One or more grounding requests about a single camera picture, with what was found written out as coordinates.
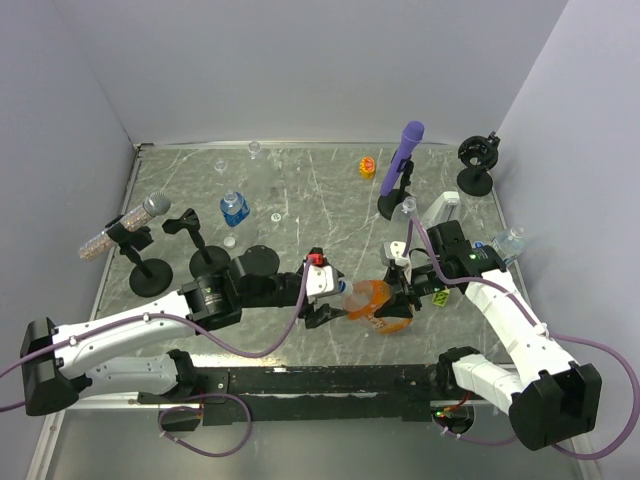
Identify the empty black stand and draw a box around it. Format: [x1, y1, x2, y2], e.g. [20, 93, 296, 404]
[162, 208, 231, 278]

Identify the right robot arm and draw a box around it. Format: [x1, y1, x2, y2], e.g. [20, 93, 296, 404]
[375, 220, 602, 451]

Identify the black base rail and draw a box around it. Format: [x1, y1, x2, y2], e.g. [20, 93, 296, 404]
[136, 363, 481, 427]

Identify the blue white drink cap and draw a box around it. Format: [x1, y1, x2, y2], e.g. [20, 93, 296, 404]
[339, 279, 354, 296]

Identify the small white cap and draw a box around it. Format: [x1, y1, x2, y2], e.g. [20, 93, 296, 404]
[223, 237, 236, 249]

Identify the black microphone stand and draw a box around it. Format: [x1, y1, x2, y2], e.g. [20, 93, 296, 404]
[106, 215, 173, 298]

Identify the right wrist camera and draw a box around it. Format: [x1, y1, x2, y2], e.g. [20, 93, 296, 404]
[380, 241, 411, 270]

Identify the small clear labelled bottle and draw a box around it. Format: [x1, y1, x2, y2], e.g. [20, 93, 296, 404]
[491, 226, 526, 265]

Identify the green toy block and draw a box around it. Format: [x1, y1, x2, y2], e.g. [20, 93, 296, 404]
[432, 290, 450, 308]

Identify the blue label water bottle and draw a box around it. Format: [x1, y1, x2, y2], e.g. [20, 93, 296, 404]
[220, 191, 250, 228]

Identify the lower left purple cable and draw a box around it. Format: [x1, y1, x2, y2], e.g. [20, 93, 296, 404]
[157, 392, 252, 457]

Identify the black round clamp stand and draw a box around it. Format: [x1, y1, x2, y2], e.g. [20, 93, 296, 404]
[456, 131, 501, 197]

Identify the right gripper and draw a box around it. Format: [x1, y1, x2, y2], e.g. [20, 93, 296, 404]
[372, 260, 456, 319]

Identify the purple cable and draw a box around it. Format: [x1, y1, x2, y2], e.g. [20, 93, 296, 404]
[0, 254, 321, 413]
[157, 392, 252, 457]
[399, 214, 638, 461]

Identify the yellow orange toy cap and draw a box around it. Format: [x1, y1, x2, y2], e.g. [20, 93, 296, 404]
[359, 156, 376, 179]

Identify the clear bottle at back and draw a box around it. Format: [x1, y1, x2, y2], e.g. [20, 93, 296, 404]
[248, 141, 261, 159]

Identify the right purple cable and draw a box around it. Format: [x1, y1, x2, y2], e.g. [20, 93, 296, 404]
[399, 214, 638, 461]

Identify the silver glitter microphone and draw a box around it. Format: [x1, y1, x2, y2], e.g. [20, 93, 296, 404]
[78, 192, 171, 261]

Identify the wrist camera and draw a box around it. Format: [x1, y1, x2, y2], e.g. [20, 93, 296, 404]
[307, 253, 344, 302]
[380, 241, 411, 270]

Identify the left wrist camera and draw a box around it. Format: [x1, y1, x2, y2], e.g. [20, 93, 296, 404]
[307, 253, 344, 302]

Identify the clear open bottle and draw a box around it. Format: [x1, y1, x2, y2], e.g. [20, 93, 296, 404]
[391, 196, 418, 234]

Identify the purple microphone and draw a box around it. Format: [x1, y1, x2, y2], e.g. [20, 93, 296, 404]
[380, 120, 425, 196]

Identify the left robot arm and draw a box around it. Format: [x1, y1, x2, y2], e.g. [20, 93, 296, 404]
[20, 245, 344, 416]

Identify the orange drink bottle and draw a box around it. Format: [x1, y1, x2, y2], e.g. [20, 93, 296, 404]
[340, 280, 412, 334]

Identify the purple microphone stand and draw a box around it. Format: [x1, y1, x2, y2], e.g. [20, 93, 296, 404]
[377, 158, 414, 220]

